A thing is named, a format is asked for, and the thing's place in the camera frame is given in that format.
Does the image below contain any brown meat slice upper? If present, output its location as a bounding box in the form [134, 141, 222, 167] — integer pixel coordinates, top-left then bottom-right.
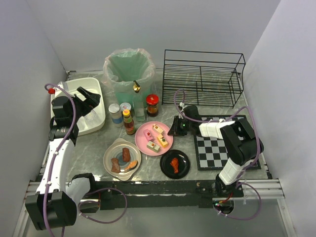
[122, 148, 130, 162]

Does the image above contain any cream cake piece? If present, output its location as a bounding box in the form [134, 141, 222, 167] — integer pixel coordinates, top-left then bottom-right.
[152, 124, 164, 134]

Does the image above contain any yellow cake piece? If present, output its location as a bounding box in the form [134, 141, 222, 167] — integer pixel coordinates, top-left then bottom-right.
[157, 134, 168, 148]

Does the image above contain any beige bowl with handles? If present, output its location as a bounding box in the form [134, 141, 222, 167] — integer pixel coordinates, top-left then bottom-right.
[103, 138, 141, 181]

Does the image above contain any glass oil bottle gold spout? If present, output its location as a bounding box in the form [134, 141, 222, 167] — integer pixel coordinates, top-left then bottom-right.
[133, 80, 145, 121]

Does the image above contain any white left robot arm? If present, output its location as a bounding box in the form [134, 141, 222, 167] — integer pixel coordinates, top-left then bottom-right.
[25, 86, 101, 231]

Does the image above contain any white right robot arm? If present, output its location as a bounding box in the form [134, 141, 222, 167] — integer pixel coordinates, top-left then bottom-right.
[168, 103, 264, 195]

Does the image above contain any pink cake piece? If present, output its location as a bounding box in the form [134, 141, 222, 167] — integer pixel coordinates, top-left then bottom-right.
[143, 129, 153, 141]

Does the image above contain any pink plate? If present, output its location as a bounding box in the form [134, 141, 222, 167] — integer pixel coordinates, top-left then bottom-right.
[135, 121, 174, 156]

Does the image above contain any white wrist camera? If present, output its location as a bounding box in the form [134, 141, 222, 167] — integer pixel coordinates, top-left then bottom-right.
[44, 81, 69, 95]
[178, 102, 185, 118]

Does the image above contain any white jar blue label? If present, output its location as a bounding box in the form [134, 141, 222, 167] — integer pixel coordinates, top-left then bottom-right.
[108, 103, 123, 127]

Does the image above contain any brown sauce bottle yellow cap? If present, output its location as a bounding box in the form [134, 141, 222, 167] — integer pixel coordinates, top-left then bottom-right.
[122, 110, 136, 135]

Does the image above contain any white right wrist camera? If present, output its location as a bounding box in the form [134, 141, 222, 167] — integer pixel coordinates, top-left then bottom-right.
[178, 102, 185, 118]

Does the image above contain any green white cake piece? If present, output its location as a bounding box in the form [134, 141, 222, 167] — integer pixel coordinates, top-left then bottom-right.
[147, 141, 160, 153]

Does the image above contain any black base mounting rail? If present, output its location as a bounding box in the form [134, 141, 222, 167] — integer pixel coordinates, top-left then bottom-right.
[83, 180, 244, 210]

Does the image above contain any red fried chicken drumstick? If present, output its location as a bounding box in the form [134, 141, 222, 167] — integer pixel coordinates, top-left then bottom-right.
[170, 158, 179, 174]

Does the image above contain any white plastic wash basin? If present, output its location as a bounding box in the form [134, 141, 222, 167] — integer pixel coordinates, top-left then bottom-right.
[48, 78, 106, 141]

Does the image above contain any orange salmon piece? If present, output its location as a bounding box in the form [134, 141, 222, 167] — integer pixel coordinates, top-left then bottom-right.
[124, 160, 138, 172]

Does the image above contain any brown meat slice lower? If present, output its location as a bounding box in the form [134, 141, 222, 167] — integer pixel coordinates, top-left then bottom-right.
[111, 158, 120, 173]

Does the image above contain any silver lid spice jar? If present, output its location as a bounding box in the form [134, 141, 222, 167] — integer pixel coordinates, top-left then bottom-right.
[120, 102, 132, 113]

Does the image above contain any clear wine glass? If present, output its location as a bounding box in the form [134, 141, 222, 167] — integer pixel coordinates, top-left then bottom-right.
[85, 110, 102, 128]
[77, 117, 88, 131]

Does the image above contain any red lid sauce jar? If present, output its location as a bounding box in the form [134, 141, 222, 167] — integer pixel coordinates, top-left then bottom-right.
[146, 94, 159, 117]

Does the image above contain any black wire dish rack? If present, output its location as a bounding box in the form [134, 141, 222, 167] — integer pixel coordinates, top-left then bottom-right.
[162, 49, 246, 108]

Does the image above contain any black white chessboard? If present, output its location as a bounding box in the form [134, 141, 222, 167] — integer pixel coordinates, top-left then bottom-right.
[194, 115, 257, 171]

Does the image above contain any black small plate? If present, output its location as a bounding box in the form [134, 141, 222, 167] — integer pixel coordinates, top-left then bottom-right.
[159, 150, 191, 179]

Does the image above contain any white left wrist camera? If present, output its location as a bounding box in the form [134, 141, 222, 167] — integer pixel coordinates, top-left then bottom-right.
[44, 81, 69, 95]

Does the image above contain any brown meat slice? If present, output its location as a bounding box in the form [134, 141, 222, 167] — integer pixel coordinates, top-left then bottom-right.
[122, 148, 130, 162]
[111, 158, 120, 173]

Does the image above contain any green bin with pink bag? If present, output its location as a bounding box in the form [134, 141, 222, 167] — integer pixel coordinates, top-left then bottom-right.
[103, 48, 156, 105]

